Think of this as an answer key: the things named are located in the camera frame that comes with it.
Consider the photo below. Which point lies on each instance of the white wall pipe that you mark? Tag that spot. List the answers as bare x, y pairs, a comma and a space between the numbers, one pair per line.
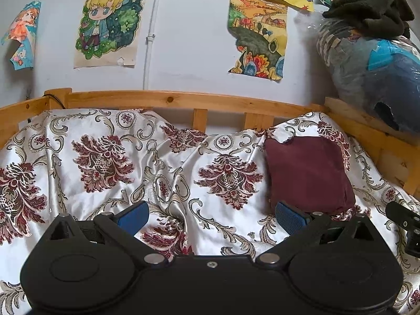
151, 32

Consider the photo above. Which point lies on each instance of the landscape wall poster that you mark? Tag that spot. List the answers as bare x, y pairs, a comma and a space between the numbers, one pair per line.
259, 39

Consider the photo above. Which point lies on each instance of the cartoon girl wall poster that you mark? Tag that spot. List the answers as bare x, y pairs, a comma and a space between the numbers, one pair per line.
21, 36

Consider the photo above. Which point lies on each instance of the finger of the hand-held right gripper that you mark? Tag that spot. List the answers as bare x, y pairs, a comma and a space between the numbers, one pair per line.
404, 215

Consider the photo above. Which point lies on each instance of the floral white bedsheet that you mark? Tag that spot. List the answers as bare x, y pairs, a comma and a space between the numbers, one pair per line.
147, 177

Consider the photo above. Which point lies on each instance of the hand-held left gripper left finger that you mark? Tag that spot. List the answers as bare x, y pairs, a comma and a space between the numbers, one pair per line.
134, 217

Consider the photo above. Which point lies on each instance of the cartoon boy wall poster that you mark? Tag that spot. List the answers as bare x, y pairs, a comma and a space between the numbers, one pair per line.
105, 23

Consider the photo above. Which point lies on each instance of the maroon small garment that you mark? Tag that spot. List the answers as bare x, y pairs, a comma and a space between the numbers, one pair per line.
308, 170

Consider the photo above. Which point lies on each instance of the plastic bag of clothes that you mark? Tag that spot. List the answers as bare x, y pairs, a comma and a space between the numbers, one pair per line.
370, 69

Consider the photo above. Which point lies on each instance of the wooden bed frame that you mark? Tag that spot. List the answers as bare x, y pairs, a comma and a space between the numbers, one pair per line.
170, 100

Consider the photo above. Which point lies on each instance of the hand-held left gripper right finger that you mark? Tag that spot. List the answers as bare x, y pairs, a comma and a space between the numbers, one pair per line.
290, 218

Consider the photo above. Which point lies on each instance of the dark green fleece cloth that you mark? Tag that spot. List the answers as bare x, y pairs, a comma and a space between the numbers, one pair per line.
370, 6

